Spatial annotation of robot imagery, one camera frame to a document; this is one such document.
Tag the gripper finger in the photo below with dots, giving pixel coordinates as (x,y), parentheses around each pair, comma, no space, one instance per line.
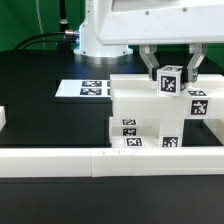
(147,53)
(198,52)

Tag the white chair back frame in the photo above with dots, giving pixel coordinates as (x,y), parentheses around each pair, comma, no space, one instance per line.
(134,96)

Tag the white left fence piece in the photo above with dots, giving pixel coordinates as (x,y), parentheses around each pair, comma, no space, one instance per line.
(2,117)

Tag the white marker base plate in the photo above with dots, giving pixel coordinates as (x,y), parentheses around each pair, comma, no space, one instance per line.
(83,88)

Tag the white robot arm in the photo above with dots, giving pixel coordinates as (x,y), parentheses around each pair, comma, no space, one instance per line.
(90,45)

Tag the tagged white cube nut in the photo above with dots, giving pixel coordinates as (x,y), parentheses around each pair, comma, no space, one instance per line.
(169,80)

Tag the white fence piece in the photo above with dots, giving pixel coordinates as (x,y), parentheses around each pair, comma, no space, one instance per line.
(216,126)
(2,117)

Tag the white front fence rail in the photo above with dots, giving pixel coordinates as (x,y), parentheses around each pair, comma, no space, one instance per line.
(106,162)

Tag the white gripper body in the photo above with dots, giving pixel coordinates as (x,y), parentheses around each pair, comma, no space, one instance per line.
(145,22)

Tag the white right fence piece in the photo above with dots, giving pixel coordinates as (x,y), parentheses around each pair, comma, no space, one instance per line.
(216,126)

